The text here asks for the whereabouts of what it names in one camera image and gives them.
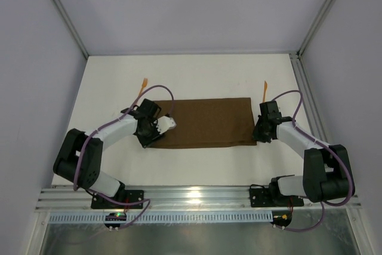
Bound brown cloth napkin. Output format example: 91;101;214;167
142;98;257;149

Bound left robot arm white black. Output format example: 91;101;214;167
53;99;165;202

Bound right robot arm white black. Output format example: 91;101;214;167
252;101;355;206

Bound orange plastic fork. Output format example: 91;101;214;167
138;78;148;99

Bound orange plastic knife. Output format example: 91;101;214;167
262;81;268;103

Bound right small controller board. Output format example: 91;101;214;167
270;212;292;231

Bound small controller board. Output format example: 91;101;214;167
104;211;127;231
270;212;292;231

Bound left small controller board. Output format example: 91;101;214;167
104;211;127;231

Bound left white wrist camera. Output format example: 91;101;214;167
156;116;177;134

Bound aluminium right side rail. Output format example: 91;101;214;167
289;52;334;143

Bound aluminium rail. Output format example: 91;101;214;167
35;185;362;210
289;52;334;143

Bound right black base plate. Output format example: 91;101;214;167
249;184;304;208

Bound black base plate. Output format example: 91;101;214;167
249;184;304;208
91;189;144;210

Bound slotted grey cable duct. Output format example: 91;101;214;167
48;210;272;224

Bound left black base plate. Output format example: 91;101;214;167
91;189;144;210

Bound left aluminium corner post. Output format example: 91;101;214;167
51;0;90;60

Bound aluminium corner post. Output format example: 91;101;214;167
51;0;90;60
297;0;336;58

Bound aluminium front rail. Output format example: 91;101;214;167
35;185;362;210

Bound right aluminium corner post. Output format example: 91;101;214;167
297;0;336;58

